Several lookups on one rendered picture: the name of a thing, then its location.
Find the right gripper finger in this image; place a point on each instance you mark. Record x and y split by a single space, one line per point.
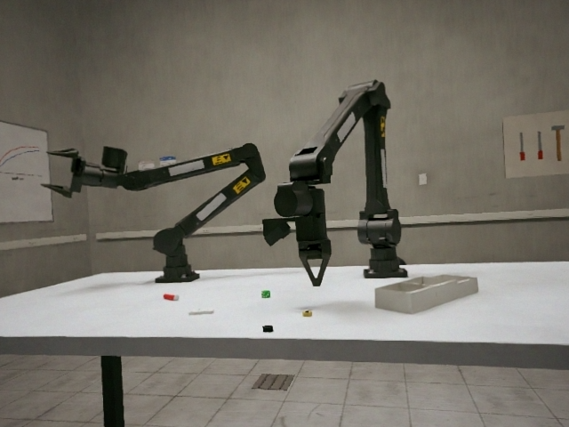
73 153
63 190

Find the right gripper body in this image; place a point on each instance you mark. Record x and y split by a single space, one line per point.
83 175

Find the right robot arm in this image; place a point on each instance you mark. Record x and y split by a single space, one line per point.
170 241

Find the white three-compartment bin rack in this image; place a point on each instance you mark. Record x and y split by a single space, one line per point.
447 288

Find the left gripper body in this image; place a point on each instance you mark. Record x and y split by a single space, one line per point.
320 237

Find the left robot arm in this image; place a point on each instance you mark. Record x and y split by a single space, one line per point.
298 199

